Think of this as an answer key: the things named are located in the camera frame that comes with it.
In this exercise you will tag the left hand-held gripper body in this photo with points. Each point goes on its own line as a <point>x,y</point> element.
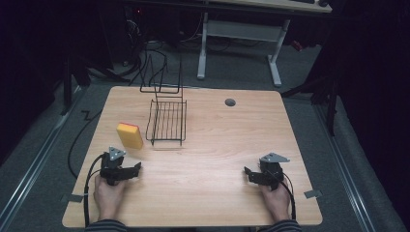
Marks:
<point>112,167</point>

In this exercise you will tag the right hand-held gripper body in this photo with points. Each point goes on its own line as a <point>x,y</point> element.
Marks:
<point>271,170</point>

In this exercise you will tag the yellow sponge with red side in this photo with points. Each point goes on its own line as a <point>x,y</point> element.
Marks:
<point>129,136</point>

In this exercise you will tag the person's left hand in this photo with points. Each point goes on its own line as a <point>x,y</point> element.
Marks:
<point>109,196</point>

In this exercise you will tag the person's right hand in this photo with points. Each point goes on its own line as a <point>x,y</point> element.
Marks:
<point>277,201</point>

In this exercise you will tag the grey tape piece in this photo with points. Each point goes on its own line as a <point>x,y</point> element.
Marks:
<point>312,194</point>
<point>73,198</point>

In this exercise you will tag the black metal stand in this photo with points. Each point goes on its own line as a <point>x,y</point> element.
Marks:
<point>331,106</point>
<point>67,87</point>

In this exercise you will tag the white-legged wooden desk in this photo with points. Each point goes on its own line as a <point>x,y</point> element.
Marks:
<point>245,30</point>

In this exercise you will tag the aluminium floor rail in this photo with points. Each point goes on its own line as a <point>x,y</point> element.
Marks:
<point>29,174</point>
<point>346,174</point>

